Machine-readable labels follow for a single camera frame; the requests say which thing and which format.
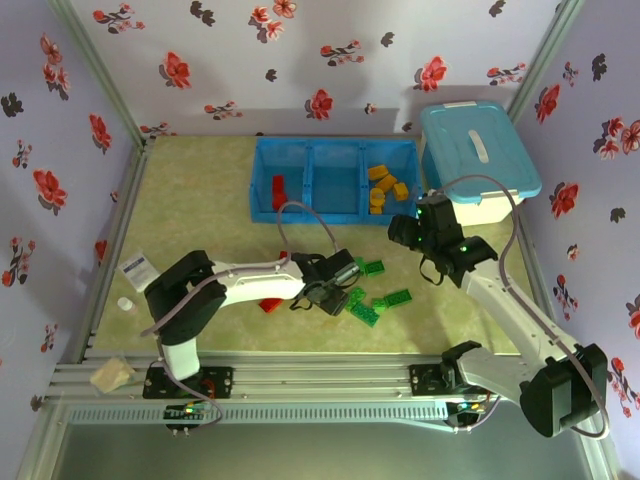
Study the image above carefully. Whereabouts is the aluminium table side rail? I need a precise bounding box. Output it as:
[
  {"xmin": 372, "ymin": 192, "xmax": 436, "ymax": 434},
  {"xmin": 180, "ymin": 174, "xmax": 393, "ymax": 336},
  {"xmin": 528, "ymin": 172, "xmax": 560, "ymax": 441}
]
[
  {"xmin": 514, "ymin": 209, "xmax": 566, "ymax": 346},
  {"xmin": 82, "ymin": 144, "xmax": 154, "ymax": 364}
]

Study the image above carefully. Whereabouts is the white storage box blue lid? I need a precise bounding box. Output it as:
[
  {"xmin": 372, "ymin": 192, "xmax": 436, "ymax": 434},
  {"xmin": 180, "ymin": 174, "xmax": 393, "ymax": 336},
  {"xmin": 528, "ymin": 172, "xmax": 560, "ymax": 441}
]
[{"xmin": 418, "ymin": 101, "xmax": 544, "ymax": 230}]

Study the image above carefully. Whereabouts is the grey right arm cable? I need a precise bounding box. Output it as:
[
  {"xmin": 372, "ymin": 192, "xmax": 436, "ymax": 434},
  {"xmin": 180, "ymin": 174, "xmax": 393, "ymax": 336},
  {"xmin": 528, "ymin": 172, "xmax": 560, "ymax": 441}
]
[{"xmin": 427, "ymin": 174, "xmax": 612, "ymax": 441}]

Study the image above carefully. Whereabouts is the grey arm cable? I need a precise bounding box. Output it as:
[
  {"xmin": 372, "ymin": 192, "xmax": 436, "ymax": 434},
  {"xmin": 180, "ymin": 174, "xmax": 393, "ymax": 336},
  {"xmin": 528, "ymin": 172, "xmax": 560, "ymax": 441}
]
[
  {"xmin": 140, "ymin": 200, "xmax": 351, "ymax": 396},
  {"xmin": 427, "ymin": 174, "xmax": 612, "ymax": 441}
]

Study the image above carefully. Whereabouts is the grey slotted cable duct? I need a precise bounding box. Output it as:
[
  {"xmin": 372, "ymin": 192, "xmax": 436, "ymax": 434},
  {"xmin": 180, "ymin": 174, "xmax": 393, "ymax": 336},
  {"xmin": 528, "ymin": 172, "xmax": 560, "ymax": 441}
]
[{"xmin": 64, "ymin": 401, "xmax": 451, "ymax": 426}]

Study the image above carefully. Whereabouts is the beige crumpled lump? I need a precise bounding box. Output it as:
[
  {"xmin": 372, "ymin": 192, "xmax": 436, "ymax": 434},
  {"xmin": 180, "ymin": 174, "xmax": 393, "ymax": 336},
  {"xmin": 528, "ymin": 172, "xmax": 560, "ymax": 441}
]
[{"xmin": 88, "ymin": 357, "xmax": 136, "ymax": 394}]

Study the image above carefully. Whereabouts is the aluminium frame post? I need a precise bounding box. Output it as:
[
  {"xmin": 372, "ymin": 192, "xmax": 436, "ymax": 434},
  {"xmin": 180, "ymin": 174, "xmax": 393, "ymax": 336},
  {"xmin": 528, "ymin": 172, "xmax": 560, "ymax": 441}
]
[
  {"xmin": 507, "ymin": 0, "xmax": 584, "ymax": 119},
  {"xmin": 47, "ymin": 0, "xmax": 151, "ymax": 149}
]

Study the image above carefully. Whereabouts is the wide aluminium mounting rail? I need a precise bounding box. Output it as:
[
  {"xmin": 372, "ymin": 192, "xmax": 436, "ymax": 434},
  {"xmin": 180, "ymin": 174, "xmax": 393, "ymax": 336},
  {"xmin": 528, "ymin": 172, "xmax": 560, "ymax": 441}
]
[{"xmin": 47, "ymin": 352, "xmax": 599, "ymax": 401}]

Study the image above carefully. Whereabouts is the small green circuit board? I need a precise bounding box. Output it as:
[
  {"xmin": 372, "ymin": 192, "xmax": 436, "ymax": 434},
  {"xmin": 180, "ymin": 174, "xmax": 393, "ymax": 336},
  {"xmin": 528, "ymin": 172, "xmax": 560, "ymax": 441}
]
[
  {"xmin": 164, "ymin": 404, "xmax": 209, "ymax": 419},
  {"xmin": 449, "ymin": 399, "xmax": 489, "ymax": 417}
]

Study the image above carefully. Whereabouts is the white paper packet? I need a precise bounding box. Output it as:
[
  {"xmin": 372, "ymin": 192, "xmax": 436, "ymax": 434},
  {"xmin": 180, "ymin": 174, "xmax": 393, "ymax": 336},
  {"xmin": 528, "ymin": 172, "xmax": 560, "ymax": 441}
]
[{"xmin": 117, "ymin": 252, "xmax": 161, "ymax": 293}]

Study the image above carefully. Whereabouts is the blue plastic bin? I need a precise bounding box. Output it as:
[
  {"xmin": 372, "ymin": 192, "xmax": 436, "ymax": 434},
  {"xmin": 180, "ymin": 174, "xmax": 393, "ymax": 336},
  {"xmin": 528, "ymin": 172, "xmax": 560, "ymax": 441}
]
[
  {"xmin": 360, "ymin": 139, "xmax": 424, "ymax": 227},
  {"xmin": 303, "ymin": 139, "xmax": 366, "ymax": 225}
]

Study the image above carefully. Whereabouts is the thin grey base cable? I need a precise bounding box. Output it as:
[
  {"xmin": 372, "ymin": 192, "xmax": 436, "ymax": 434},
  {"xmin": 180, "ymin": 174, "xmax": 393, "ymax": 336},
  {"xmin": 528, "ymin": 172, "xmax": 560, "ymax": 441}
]
[
  {"xmin": 447, "ymin": 389, "xmax": 504, "ymax": 434},
  {"xmin": 187, "ymin": 379, "xmax": 225, "ymax": 427}
]

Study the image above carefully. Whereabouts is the grey left arm cable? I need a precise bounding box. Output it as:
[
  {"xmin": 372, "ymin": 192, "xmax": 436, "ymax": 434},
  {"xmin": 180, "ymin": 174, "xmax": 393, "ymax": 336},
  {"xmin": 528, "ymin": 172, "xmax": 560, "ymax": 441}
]
[{"xmin": 140, "ymin": 200, "xmax": 351, "ymax": 396}]

